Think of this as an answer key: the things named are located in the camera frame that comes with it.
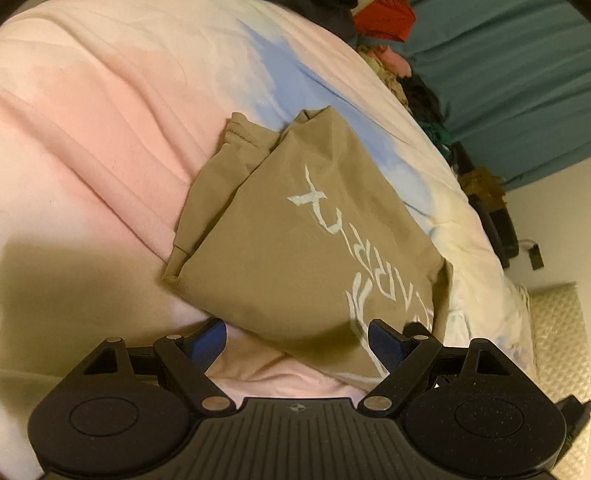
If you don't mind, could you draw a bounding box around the pink folded garment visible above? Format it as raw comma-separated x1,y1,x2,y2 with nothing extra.
374,45,412,78

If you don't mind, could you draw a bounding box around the black garment in pile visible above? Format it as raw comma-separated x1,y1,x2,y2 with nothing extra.
399,75,445,124

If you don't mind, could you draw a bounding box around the brown paper bag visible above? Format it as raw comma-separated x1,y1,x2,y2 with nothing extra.
459,167,506,212

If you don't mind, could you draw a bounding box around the black jacket on bed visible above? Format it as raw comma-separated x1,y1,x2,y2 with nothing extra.
271,0,359,41

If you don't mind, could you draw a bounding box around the tan t-shirt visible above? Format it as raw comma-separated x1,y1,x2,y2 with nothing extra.
163,107,450,390

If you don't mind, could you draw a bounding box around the right blue curtain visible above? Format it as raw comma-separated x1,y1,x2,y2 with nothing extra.
392,0,591,191

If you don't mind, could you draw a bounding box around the black armchair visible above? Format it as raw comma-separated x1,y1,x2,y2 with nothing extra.
452,142,519,269

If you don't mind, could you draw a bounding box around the quilted beige pillow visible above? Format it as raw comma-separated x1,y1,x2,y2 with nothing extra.
526,281,591,480

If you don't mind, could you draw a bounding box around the green garment in pile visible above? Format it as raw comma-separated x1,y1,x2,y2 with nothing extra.
419,121,453,159

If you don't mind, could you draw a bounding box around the wall power socket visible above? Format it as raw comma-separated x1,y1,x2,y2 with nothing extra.
528,243,545,271

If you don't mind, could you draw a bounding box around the red garment on rack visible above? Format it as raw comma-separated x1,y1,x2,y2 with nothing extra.
353,0,417,42

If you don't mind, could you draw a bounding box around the pastel bed duvet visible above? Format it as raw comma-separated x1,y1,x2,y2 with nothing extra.
1,1,534,479

